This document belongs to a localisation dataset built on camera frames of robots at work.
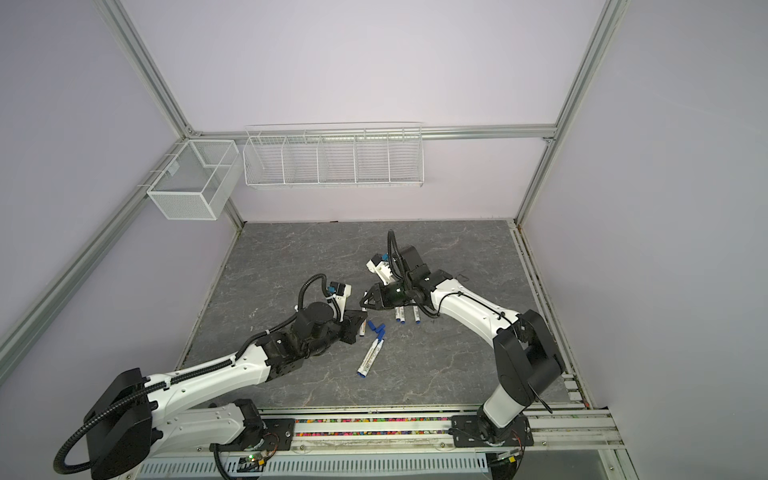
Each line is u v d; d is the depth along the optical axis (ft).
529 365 1.46
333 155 3.36
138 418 1.31
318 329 1.97
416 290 2.07
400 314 3.08
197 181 3.34
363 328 2.54
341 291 2.31
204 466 2.32
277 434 2.41
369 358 2.82
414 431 2.47
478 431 2.16
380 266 2.53
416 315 3.08
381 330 3.00
